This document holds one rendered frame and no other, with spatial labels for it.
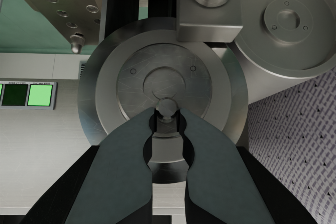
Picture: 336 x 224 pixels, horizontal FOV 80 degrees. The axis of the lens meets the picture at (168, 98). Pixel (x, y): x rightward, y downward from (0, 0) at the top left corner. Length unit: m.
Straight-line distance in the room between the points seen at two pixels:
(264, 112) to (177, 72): 0.26
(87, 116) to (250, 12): 0.18
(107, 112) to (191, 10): 0.10
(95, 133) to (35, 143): 0.41
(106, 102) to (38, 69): 3.33
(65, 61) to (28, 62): 0.53
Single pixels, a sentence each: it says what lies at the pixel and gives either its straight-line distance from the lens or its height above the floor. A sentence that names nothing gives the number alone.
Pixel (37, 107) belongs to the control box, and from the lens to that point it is 0.58.
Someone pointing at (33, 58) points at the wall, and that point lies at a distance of 3.60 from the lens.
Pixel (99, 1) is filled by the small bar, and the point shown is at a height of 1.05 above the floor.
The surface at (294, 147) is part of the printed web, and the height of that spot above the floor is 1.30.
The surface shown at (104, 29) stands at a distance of 0.21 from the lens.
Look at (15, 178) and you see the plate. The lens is 0.61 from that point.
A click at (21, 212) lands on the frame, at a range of 0.61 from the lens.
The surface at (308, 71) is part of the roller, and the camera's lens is 0.22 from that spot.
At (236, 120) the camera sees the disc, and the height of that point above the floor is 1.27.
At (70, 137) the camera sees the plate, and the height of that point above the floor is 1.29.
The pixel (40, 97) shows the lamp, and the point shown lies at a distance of 0.58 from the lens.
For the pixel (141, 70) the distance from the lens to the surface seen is 0.16.
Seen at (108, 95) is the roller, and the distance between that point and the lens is 0.17.
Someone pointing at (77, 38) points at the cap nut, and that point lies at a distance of 0.58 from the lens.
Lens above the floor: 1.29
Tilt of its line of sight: 12 degrees down
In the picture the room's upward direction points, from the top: 179 degrees counter-clockwise
